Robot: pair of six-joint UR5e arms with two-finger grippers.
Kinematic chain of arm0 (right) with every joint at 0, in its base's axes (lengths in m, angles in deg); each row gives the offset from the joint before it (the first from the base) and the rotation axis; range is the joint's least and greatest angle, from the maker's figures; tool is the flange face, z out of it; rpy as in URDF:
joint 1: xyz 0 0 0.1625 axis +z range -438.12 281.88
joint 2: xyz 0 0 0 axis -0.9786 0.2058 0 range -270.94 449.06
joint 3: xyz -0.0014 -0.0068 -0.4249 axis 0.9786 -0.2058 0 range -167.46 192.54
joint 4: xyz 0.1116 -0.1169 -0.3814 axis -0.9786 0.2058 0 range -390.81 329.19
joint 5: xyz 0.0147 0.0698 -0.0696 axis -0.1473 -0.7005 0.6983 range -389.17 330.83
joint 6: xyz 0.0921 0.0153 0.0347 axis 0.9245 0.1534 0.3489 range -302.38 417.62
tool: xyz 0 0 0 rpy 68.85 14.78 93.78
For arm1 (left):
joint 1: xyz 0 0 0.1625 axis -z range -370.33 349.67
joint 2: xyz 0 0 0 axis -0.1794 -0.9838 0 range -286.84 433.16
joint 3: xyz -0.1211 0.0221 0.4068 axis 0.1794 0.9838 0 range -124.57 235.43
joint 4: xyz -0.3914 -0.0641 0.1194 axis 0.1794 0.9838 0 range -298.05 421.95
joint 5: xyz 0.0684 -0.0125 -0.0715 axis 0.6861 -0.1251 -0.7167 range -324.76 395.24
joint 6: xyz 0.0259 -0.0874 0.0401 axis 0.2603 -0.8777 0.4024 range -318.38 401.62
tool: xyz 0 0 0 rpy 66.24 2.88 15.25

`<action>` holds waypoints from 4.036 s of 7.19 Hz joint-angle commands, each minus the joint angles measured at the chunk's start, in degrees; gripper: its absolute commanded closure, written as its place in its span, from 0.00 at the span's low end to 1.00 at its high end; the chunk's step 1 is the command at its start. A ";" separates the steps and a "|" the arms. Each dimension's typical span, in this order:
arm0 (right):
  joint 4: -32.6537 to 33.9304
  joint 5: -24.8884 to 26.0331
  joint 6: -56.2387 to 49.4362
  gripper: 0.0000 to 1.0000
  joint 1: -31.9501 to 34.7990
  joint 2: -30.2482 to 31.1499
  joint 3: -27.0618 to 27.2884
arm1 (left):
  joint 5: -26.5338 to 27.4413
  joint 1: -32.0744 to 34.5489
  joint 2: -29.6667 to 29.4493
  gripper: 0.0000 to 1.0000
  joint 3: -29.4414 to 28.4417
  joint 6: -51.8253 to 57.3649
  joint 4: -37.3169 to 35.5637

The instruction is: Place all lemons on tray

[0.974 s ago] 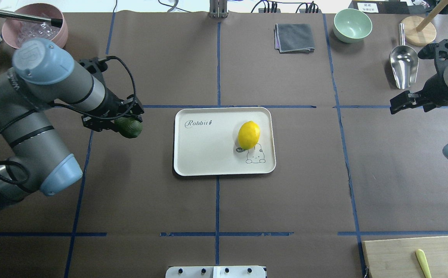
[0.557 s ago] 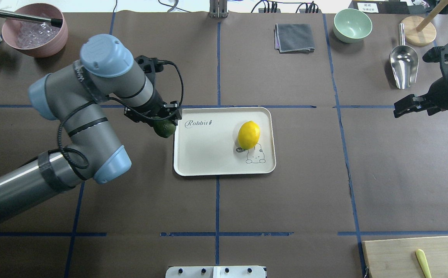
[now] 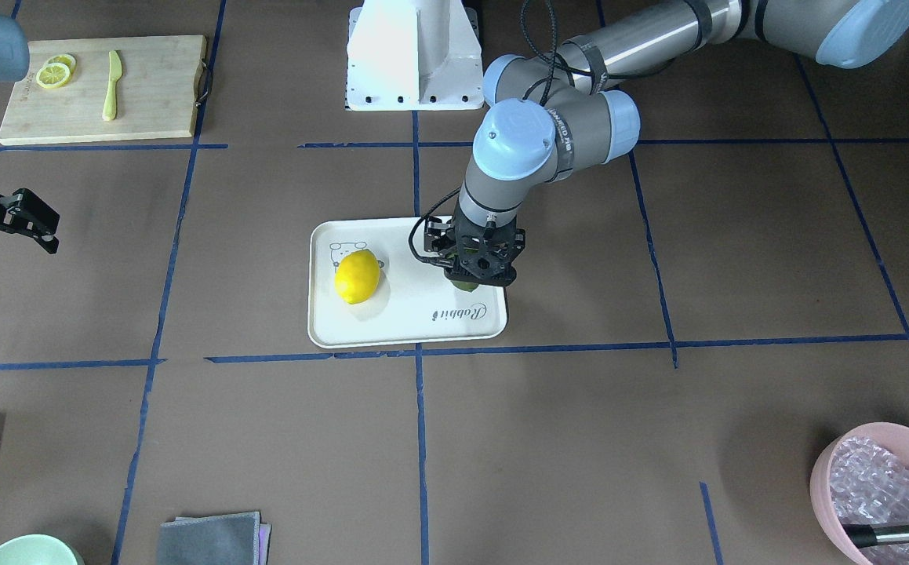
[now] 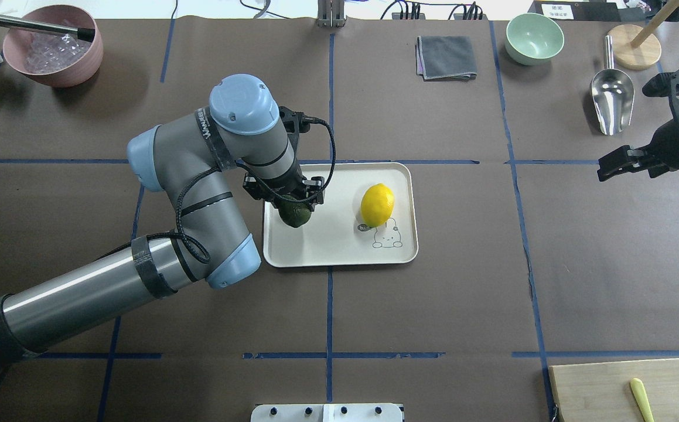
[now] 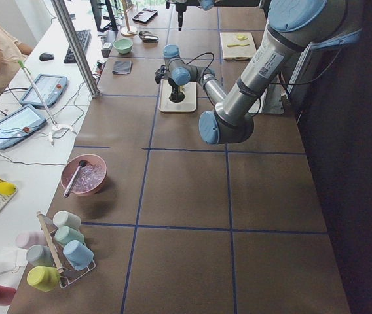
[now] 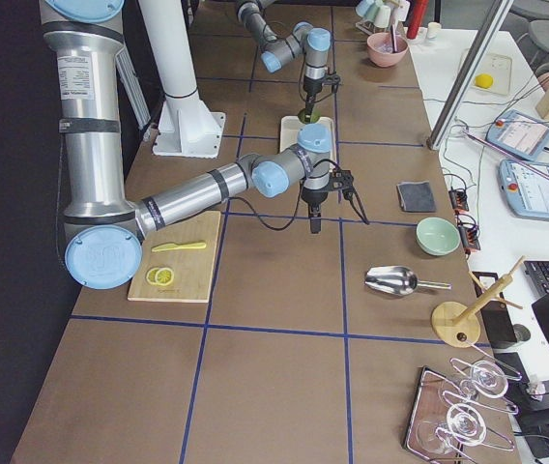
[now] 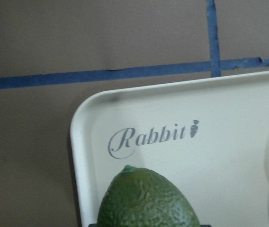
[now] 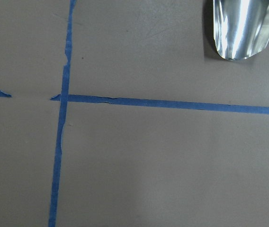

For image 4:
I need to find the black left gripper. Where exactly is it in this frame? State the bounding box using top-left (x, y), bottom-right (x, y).
top-left (243, 166), bottom-right (324, 212)

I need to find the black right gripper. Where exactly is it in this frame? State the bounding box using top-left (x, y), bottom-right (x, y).
top-left (597, 123), bottom-right (679, 182)

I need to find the green avocado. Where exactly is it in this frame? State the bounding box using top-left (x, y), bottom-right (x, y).
top-left (278, 202), bottom-right (312, 228)

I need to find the yellow lemon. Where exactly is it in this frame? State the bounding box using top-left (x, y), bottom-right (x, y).
top-left (360, 183), bottom-right (395, 228)

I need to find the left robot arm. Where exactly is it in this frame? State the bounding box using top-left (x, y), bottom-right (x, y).
top-left (0, 74), bottom-right (332, 371)

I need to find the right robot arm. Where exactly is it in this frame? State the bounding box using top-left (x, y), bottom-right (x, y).
top-left (597, 96), bottom-right (679, 182)

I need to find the cream rabbit tray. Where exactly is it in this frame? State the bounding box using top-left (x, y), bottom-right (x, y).
top-left (262, 162), bottom-right (419, 268)

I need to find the steel scoop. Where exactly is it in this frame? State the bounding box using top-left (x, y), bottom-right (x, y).
top-left (590, 35), bottom-right (634, 136)

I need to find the wooden mug stand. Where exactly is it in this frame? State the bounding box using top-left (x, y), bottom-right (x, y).
top-left (604, 1), bottom-right (679, 70)

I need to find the light green bowl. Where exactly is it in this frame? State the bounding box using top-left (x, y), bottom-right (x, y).
top-left (505, 13), bottom-right (565, 66)

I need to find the grey folded cloth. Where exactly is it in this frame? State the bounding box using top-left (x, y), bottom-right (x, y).
top-left (416, 36), bottom-right (478, 81)

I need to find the yellow plastic knife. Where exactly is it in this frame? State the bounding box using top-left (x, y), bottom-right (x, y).
top-left (629, 377), bottom-right (655, 422)

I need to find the wooden cutting board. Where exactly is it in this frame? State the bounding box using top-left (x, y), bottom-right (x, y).
top-left (549, 358), bottom-right (679, 421)

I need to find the pink bowl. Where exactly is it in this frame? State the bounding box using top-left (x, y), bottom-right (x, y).
top-left (2, 5), bottom-right (104, 88)

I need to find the bubble wrap in bowl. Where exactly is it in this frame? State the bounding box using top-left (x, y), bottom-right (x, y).
top-left (24, 33), bottom-right (92, 74)

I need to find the left arm camera bracket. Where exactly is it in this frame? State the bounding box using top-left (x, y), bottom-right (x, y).
top-left (279, 106), bottom-right (317, 149)

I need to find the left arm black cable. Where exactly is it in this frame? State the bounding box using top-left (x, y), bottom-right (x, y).
top-left (175, 116), bottom-right (336, 264)

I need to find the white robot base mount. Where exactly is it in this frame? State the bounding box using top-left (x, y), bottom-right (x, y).
top-left (250, 403), bottom-right (405, 421)

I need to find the black handled tool in bowl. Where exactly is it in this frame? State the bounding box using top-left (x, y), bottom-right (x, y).
top-left (0, 15), bottom-right (96, 43)

